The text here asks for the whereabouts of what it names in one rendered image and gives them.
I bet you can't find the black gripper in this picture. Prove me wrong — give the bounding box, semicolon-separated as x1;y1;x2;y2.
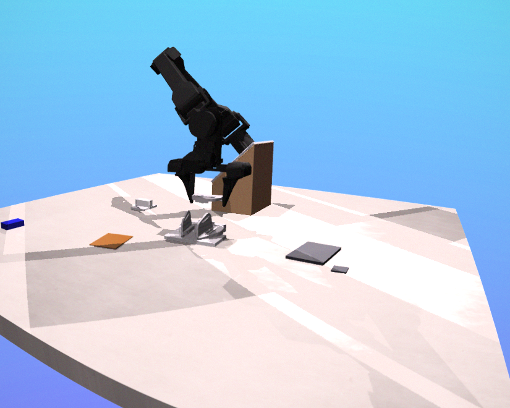
168;137;252;207

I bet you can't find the blue rectangular block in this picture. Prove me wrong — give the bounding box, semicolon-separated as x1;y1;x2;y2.
1;218;25;230

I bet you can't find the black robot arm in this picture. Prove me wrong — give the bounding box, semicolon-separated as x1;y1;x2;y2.
150;46;255;174

